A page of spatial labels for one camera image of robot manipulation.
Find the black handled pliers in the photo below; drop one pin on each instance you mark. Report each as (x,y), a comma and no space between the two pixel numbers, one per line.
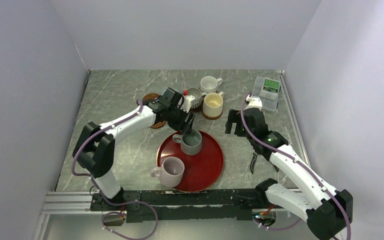
(253,162)

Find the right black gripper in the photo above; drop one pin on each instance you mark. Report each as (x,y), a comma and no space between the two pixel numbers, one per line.
(234,117)

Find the lilac mug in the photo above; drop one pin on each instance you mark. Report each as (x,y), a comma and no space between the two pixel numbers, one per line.
(170,173)

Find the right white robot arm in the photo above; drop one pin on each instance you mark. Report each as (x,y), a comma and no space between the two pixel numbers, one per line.
(326,210)

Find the white mug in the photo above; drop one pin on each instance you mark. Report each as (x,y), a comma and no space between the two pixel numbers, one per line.
(210,84)

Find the grey ribbed mug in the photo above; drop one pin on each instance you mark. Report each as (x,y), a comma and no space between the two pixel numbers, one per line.
(198,96)

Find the grey-green mug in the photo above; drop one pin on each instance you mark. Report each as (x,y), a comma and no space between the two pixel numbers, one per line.
(190,144)

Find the brown coaster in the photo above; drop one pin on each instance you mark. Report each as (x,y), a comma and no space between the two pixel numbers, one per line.
(158,125)
(197,109)
(211,117)
(150,96)

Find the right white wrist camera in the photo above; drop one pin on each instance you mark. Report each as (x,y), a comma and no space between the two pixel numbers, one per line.
(253,102)

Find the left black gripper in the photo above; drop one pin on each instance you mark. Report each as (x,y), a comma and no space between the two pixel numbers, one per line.
(180,126)

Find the clear plastic parts box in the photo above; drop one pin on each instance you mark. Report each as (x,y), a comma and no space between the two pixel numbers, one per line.
(268,90)

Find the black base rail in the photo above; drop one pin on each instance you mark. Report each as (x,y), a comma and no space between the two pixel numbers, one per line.
(241,204)

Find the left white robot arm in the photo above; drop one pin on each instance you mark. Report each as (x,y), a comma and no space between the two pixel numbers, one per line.
(95,148)

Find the cream yellow mug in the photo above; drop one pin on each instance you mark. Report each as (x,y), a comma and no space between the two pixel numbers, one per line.
(213,103)

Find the red round tray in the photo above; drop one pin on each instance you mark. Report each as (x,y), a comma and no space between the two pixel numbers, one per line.
(201,170)

